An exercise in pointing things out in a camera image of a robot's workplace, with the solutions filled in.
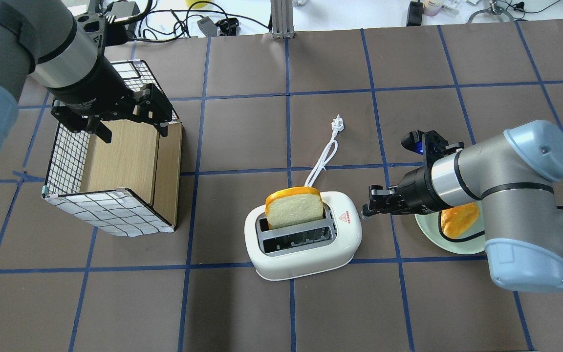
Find light green plate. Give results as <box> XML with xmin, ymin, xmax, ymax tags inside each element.
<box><xmin>414</xmin><ymin>212</ymin><xmax>486</xmax><ymax>255</ymax></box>

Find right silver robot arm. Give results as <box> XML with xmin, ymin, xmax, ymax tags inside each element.
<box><xmin>362</xmin><ymin>120</ymin><xmax>563</xmax><ymax>292</ymax></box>

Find orange bread on plate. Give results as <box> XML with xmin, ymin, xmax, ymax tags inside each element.
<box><xmin>439</xmin><ymin>203</ymin><xmax>480</xmax><ymax>239</ymax></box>

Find white two-slot toaster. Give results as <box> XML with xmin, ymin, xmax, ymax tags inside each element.
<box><xmin>244</xmin><ymin>191</ymin><xmax>362</xmax><ymax>281</ymax></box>

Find white toaster power cord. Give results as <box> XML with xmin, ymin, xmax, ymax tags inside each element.
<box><xmin>304</xmin><ymin>114</ymin><xmax>346</xmax><ymax>188</ymax></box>

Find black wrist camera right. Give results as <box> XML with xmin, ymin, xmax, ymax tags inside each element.
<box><xmin>401</xmin><ymin>130</ymin><xmax>464</xmax><ymax>158</ymax></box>

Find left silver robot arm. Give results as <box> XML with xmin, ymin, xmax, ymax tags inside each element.
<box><xmin>0</xmin><ymin>0</ymin><xmax>173</xmax><ymax>151</ymax></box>

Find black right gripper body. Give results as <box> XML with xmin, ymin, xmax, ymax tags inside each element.
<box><xmin>362</xmin><ymin>185</ymin><xmax>407</xmax><ymax>218</ymax></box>

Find wooden board in basket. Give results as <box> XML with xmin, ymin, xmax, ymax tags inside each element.
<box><xmin>80</xmin><ymin>120</ymin><xmax>183</xmax><ymax>237</ymax></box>

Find wire basket with checkered liner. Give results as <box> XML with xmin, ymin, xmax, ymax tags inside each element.
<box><xmin>41</xmin><ymin>60</ymin><xmax>183</xmax><ymax>237</ymax></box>

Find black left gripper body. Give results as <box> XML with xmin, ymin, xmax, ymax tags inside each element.
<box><xmin>50</xmin><ymin>83</ymin><xmax>173</xmax><ymax>133</ymax></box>

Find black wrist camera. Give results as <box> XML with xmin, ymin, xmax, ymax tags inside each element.
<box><xmin>74</xmin><ymin>0</ymin><xmax>141</xmax><ymax>52</ymax></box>
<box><xmin>401</xmin><ymin>130</ymin><xmax>464</xmax><ymax>158</ymax></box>

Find aluminium frame post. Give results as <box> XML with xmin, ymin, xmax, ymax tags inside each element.
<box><xmin>270</xmin><ymin>0</ymin><xmax>295</xmax><ymax>39</ymax></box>

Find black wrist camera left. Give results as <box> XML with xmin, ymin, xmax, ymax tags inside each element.
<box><xmin>74</xmin><ymin>0</ymin><xmax>141</xmax><ymax>52</ymax></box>

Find toast slice in toaster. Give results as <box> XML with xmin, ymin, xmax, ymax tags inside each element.
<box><xmin>264</xmin><ymin>186</ymin><xmax>325</xmax><ymax>229</ymax></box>

